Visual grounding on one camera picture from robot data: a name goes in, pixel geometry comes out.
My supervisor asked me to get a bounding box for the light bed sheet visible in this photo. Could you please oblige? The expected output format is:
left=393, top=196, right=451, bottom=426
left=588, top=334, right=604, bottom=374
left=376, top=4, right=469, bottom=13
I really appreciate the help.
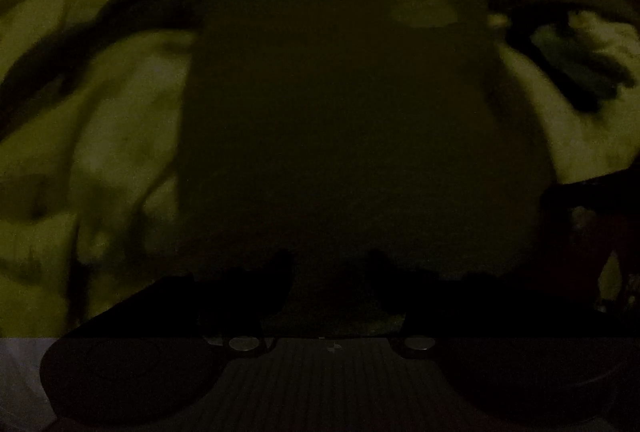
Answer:
left=0, top=0, right=640, bottom=338

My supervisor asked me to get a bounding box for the dark t-shirt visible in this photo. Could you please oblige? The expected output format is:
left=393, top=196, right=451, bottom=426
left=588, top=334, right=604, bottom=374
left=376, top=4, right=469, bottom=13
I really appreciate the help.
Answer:
left=0, top=0, right=640, bottom=285

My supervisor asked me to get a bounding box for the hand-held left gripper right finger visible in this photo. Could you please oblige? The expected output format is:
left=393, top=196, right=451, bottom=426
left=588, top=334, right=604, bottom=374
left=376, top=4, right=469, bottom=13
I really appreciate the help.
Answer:
left=367, top=249, right=467, bottom=359

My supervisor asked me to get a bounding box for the dark cloth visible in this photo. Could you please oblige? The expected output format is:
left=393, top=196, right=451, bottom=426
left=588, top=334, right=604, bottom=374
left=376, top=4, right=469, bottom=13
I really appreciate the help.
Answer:
left=504, top=7, right=637, bottom=114

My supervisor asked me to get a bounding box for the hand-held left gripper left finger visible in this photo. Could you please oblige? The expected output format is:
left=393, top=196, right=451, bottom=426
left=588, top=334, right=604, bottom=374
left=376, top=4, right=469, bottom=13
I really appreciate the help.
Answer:
left=194, top=249, right=297, bottom=358

